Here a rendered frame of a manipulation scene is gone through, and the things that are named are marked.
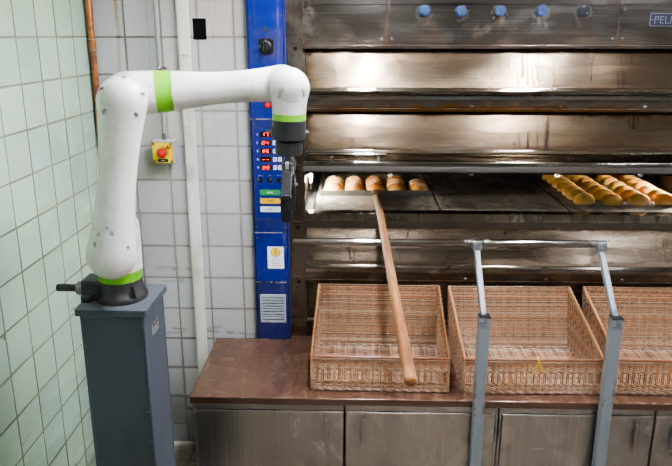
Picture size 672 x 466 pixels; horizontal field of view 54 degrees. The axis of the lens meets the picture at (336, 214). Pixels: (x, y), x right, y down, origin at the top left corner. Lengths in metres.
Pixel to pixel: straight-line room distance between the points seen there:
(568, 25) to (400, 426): 1.76
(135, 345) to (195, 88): 0.75
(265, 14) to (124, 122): 1.25
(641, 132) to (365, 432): 1.71
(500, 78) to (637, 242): 0.98
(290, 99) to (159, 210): 1.42
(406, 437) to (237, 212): 1.20
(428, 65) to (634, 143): 0.94
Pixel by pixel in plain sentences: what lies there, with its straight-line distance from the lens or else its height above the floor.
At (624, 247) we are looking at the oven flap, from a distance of 3.22.
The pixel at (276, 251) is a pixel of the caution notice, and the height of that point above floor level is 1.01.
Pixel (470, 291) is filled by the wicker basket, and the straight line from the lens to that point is 3.05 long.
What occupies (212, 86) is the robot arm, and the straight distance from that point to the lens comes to 1.87.
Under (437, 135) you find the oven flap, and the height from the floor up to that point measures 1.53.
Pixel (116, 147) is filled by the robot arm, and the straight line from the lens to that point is 1.73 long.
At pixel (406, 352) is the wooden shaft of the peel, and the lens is 1.66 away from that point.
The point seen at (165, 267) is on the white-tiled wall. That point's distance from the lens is 3.14.
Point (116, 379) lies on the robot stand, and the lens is 2.08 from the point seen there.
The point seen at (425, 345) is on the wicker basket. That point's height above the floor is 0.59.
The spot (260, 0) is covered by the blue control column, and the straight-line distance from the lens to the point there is 2.83.
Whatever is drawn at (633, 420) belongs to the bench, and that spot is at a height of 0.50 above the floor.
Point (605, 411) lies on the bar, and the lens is 2.79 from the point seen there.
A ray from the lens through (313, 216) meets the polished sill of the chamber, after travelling 2.94.
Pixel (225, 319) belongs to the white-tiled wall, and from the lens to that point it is 3.17.
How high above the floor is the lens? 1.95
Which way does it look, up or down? 15 degrees down
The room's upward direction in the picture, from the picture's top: straight up
